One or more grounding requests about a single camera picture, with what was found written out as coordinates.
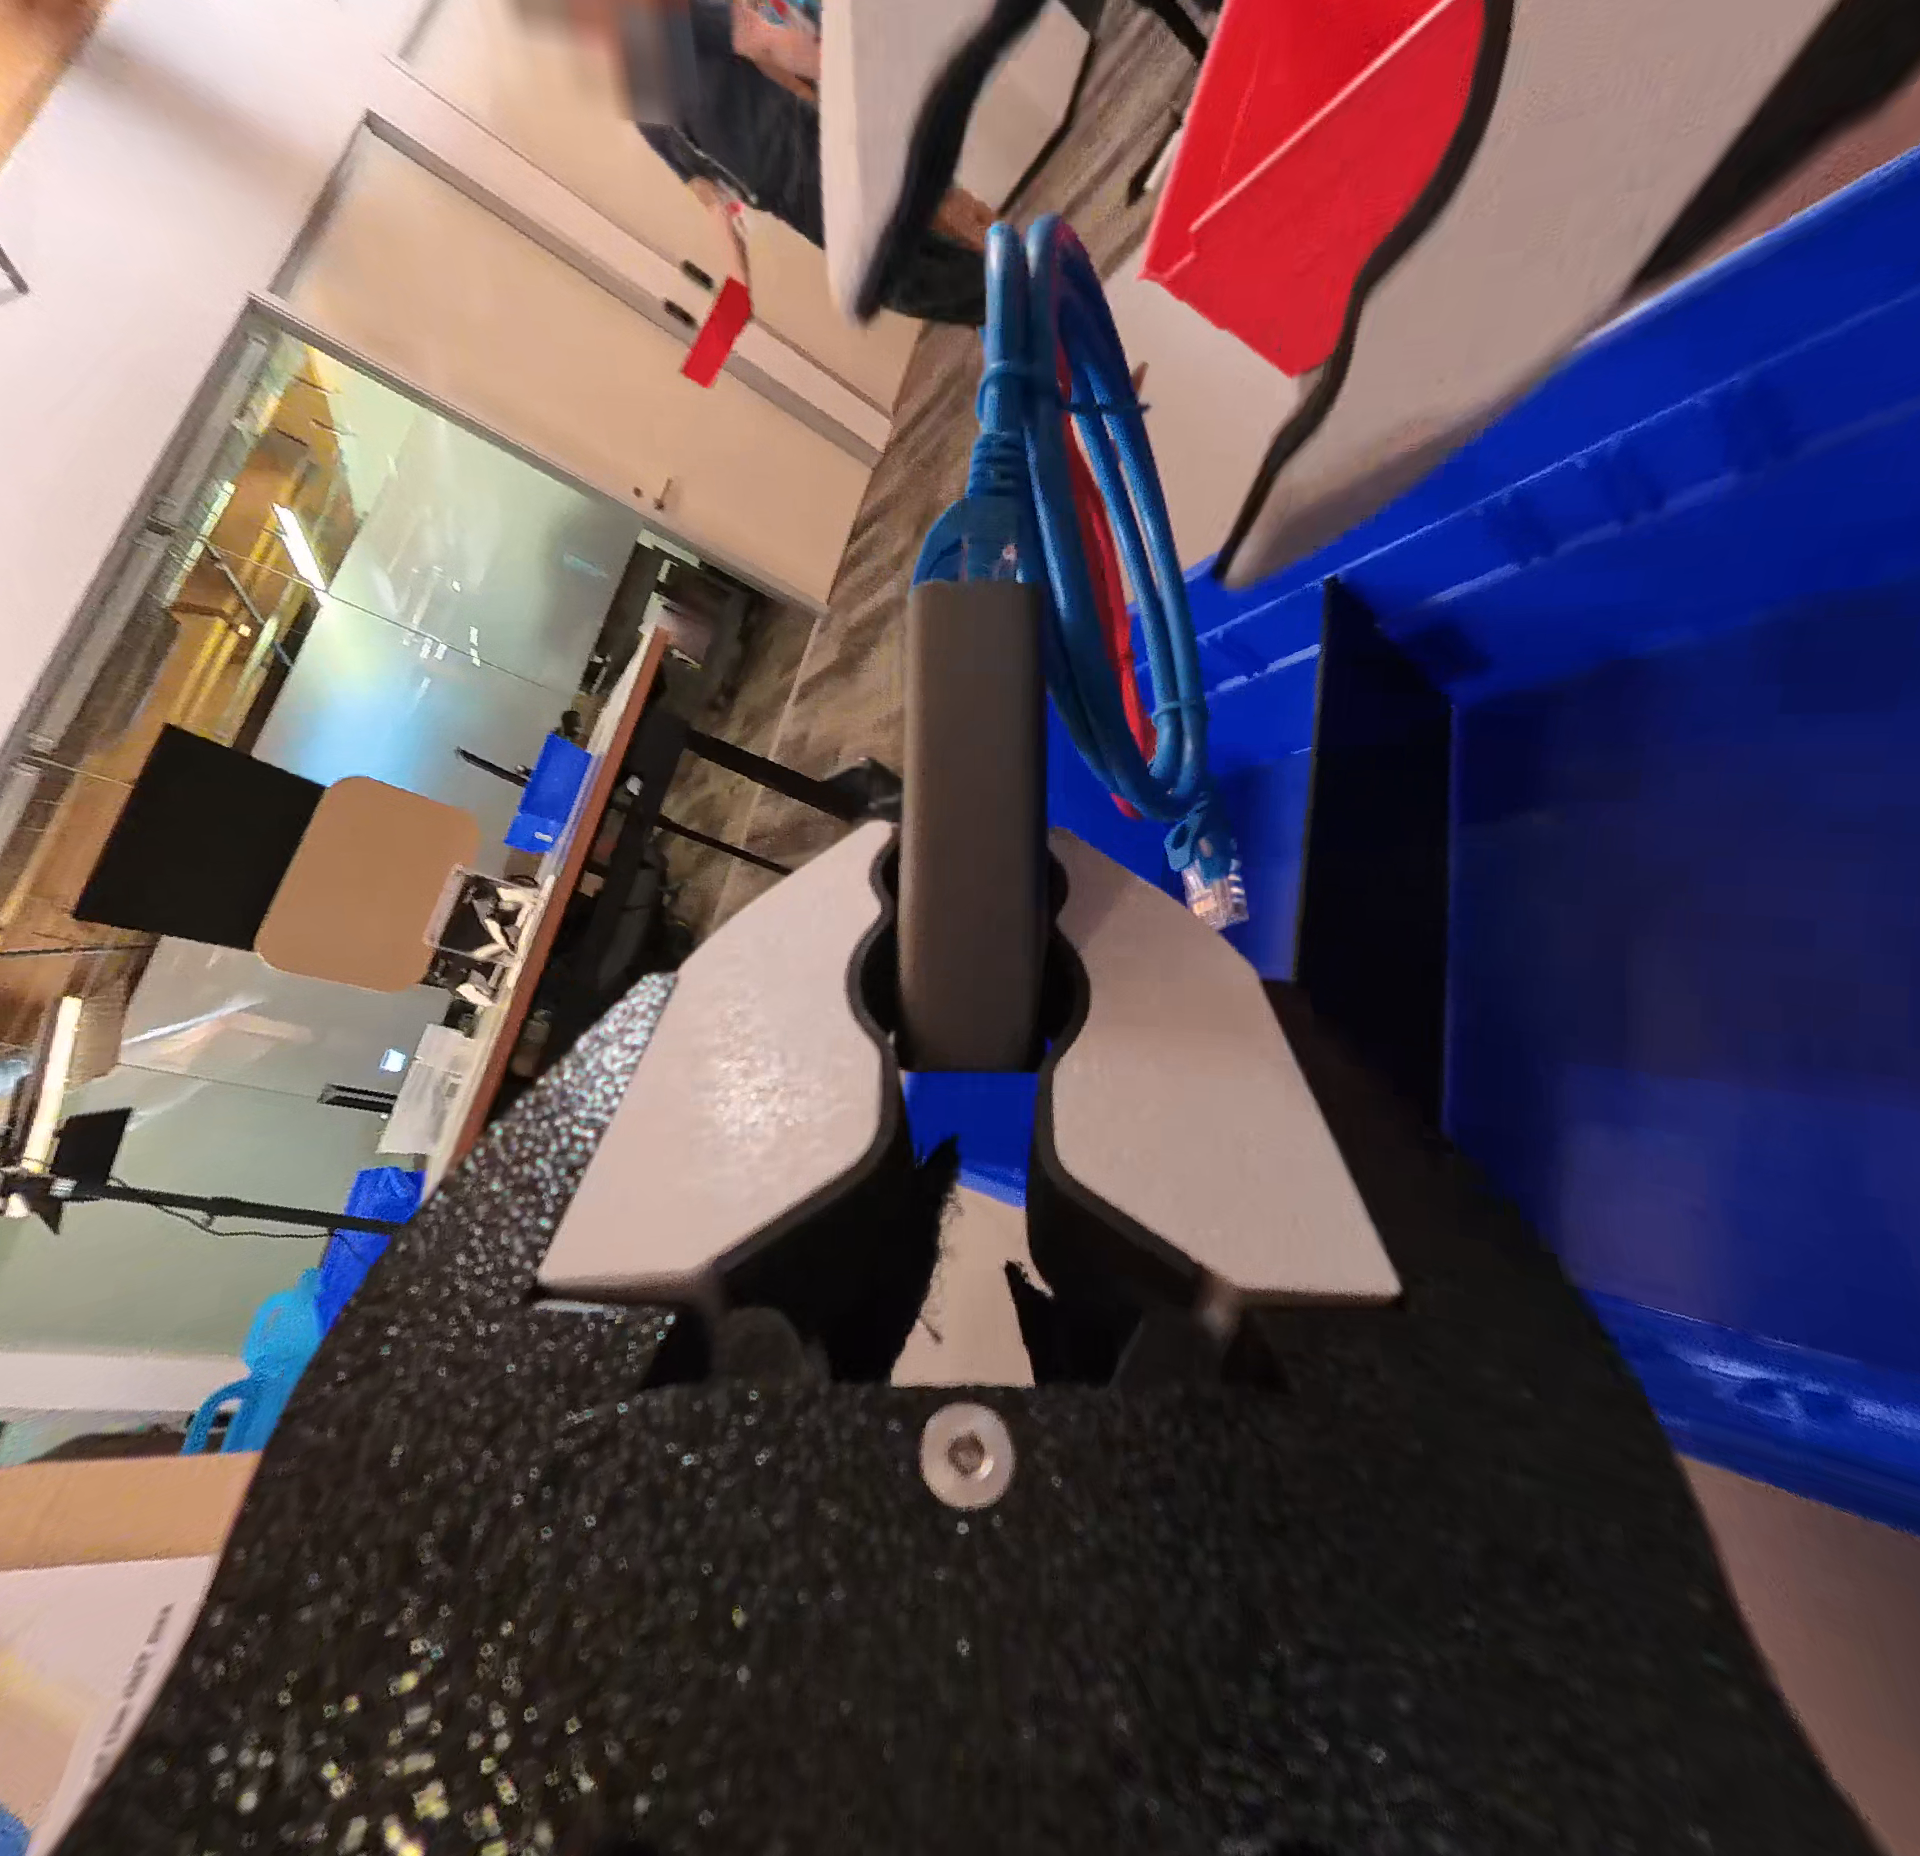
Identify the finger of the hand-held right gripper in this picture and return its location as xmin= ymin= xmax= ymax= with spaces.
xmin=822 ymin=0 xmax=1104 ymax=320
xmin=1216 ymin=0 xmax=1920 ymax=589

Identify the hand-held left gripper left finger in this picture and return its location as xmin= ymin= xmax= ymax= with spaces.
xmin=532 ymin=818 xmax=962 ymax=1380

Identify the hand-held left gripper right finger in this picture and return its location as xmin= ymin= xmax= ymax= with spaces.
xmin=1003 ymin=831 xmax=1407 ymax=1384

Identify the red plastic bin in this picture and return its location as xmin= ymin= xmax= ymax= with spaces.
xmin=1141 ymin=0 xmax=1502 ymax=376

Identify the black network adapter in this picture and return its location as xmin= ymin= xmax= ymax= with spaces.
xmin=899 ymin=580 xmax=1051 ymax=1068

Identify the blue ethernet cable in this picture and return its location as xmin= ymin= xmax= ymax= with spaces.
xmin=914 ymin=211 xmax=1250 ymax=929

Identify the blue plastic bin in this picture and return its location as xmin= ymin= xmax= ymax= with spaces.
xmin=899 ymin=145 xmax=1920 ymax=1528

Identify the long wooden table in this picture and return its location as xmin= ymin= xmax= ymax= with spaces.
xmin=442 ymin=624 xmax=902 ymax=1181

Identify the red hanging tag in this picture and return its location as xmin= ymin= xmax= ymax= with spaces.
xmin=680 ymin=277 xmax=753 ymax=387

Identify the black bin divider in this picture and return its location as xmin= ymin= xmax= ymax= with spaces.
xmin=1297 ymin=580 xmax=1455 ymax=1138

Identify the small blue storage bin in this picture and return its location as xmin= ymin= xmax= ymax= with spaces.
xmin=506 ymin=735 xmax=589 ymax=853

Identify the tan rounded board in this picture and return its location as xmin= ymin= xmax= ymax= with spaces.
xmin=252 ymin=776 xmax=482 ymax=997

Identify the black square board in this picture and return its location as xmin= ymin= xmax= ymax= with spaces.
xmin=73 ymin=727 xmax=326 ymax=942

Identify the black tripod stand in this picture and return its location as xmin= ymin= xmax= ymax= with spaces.
xmin=0 ymin=1109 xmax=411 ymax=1237

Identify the wooden shelf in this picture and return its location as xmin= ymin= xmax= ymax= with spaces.
xmin=0 ymin=0 xmax=229 ymax=164

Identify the white cardboard box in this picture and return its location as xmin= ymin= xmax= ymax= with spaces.
xmin=0 ymin=1452 xmax=262 ymax=1856

